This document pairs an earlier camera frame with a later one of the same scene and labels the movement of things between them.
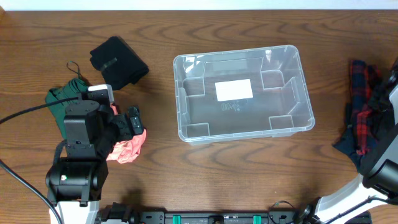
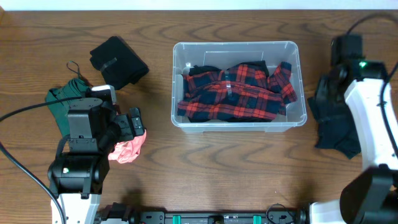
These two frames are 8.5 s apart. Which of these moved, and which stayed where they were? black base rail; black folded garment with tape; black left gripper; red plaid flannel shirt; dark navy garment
Moved: dark navy garment; red plaid flannel shirt
Stayed: black folded garment with tape; black base rail; black left gripper
